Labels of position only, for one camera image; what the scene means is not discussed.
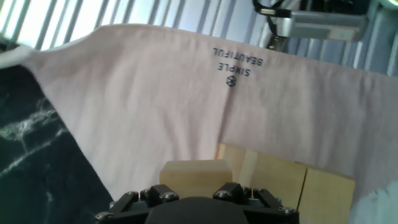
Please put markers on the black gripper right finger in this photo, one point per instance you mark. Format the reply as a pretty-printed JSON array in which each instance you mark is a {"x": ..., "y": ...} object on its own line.
[{"x": 264, "y": 205}]

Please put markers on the silver depth camera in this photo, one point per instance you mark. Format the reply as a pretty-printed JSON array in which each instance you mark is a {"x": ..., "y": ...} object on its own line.
[{"x": 320, "y": 26}]

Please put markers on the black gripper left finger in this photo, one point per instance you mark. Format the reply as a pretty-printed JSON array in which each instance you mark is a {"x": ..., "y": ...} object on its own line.
[{"x": 130, "y": 207}]

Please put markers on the wooden cube block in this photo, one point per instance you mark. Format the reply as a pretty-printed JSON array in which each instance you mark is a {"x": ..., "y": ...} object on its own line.
[
  {"x": 231, "y": 161},
  {"x": 192, "y": 177},
  {"x": 280, "y": 177},
  {"x": 326, "y": 196}
]

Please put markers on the aluminium frame beam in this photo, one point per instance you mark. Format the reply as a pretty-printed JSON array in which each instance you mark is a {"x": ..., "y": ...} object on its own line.
[{"x": 382, "y": 37}]

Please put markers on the marble pink black cloth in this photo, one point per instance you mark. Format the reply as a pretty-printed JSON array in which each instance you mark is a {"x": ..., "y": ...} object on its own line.
[{"x": 155, "y": 93}]

